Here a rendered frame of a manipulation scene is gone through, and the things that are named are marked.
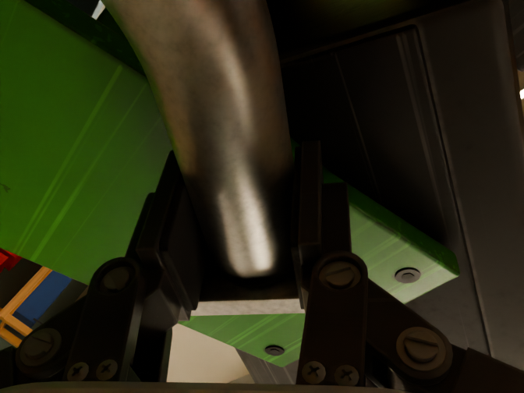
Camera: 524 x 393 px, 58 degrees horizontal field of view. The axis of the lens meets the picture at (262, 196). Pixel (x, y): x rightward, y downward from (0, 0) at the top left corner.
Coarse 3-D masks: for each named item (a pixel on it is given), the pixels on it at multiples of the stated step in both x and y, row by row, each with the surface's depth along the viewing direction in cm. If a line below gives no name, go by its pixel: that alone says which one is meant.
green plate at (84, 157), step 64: (0, 0) 12; (64, 0) 13; (0, 64) 13; (64, 64) 13; (128, 64) 13; (0, 128) 15; (64, 128) 15; (128, 128) 15; (0, 192) 17; (64, 192) 17; (128, 192) 17; (64, 256) 20; (384, 256) 18; (448, 256) 19; (192, 320) 23; (256, 320) 22
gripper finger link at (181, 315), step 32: (160, 192) 13; (160, 224) 12; (192, 224) 13; (128, 256) 12; (160, 256) 11; (192, 256) 13; (160, 288) 11; (192, 288) 13; (64, 320) 11; (160, 320) 12; (32, 352) 10; (64, 352) 10
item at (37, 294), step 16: (0, 256) 483; (16, 256) 493; (0, 272) 513; (48, 272) 499; (32, 288) 480; (48, 288) 494; (64, 288) 503; (16, 304) 463; (32, 304) 476; (48, 304) 485; (16, 320) 460; (32, 320) 469; (0, 336) 489
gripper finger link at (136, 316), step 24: (120, 264) 12; (96, 288) 11; (120, 288) 11; (144, 288) 11; (96, 312) 10; (120, 312) 10; (96, 336) 10; (120, 336) 10; (168, 336) 13; (72, 360) 10; (96, 360) 10; (120, 360) 9; (144, 360) 12; (168, 360) 12
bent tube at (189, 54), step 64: (128, 0) 8; (192, 0) 8; (256, 0) 9; (192, 64) 9; (256, 64) 10; (192, 128) 10; (256, 128) 10; (192, 192) 12; (256, 192) 12; (256, 256) 13
